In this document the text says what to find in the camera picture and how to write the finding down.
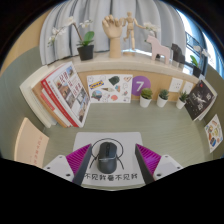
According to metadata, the white picture sticker sheet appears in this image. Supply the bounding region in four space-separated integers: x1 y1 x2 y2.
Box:
86 73 134 104

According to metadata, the thick white book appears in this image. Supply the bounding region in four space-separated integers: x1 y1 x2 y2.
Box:
19 64 59 129

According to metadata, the small succulent in white pot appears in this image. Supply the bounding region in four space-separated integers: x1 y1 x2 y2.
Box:
138 87 153 109
156 88 170 108

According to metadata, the black cover book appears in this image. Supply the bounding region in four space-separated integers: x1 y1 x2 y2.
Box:
184 79 215 122

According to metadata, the small white wall socket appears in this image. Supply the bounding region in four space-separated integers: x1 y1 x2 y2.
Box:
181 80 195 95

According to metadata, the pink horse figure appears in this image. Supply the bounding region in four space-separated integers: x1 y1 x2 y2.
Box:
145 34 171 65

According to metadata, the brown cover book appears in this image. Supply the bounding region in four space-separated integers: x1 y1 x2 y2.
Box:
31 81 69 129

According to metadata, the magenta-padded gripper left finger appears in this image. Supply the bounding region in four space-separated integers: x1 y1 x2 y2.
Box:
43 143 94 187

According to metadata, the large white wall socket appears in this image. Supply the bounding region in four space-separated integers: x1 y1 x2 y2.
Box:
168 77 184 93

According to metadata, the beige card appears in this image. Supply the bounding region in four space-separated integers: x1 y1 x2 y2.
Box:
13 117 50 169

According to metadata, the spiky succulent in white pot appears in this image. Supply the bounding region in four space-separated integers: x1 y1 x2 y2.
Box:
175 90 189 110

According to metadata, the colourful sticker sheet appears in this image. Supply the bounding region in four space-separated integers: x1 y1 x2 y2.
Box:
203 113 224 154

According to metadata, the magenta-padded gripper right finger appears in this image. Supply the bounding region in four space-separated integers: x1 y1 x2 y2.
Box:
134 143 184 185

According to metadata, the purple round number sign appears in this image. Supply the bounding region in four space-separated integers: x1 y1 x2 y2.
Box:
131 75 152 97

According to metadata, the wooden mannequin figure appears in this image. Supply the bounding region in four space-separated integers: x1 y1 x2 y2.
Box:
120 11 147 57

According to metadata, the black computer mouse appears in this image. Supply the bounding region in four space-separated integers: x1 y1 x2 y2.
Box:
96 141 118 174

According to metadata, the grey curtain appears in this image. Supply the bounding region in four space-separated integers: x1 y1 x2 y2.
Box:
39 0 187 66

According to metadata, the white orchid in black pot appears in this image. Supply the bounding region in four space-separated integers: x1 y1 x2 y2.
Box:
189 44 212 79
47 15 96 62
143 21 162 38

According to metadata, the wooden hand model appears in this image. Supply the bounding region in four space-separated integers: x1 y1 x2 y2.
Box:
101 14 124 60

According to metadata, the window with dark frame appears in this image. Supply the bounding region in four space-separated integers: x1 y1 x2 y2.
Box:
176 9 218 71

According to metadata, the red and white magazine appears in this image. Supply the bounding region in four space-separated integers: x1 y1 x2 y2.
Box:
40 61 91 129

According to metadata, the black horse figure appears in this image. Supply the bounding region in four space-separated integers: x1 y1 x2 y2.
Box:
170 43 186 65

